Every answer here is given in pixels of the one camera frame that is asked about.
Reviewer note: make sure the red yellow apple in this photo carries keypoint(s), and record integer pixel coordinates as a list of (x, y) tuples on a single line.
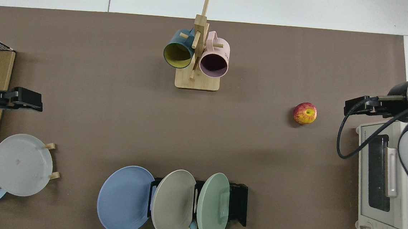
[(304, 113)]

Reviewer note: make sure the pale grey plate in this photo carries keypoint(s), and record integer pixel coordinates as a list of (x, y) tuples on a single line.
[(21, 164)]

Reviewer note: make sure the wooden plate rack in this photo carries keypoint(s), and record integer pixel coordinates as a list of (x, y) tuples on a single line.
[(54, 176)]

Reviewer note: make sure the beige grey plate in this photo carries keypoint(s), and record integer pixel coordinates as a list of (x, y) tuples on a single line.
[(172, 204)]

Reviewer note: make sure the black dish rack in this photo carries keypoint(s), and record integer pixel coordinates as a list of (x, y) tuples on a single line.
[(239, 203)]

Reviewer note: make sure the pale green plate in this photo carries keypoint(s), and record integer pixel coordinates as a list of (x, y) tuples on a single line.
[(211, 208)]

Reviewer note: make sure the brown table cloth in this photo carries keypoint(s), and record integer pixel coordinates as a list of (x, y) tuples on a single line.
[(118, 105)]

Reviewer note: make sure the pale toaster oven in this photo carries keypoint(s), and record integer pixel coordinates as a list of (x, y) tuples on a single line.
[(369, 212)]

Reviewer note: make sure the dark teal cup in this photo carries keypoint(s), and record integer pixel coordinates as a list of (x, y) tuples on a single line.
[(176, 55)]

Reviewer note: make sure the wooden cup stand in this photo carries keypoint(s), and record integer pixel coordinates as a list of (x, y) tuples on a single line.
[(196, 82)]

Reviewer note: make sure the pink cup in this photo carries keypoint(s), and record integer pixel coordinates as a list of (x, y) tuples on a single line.
[(212, 65)]

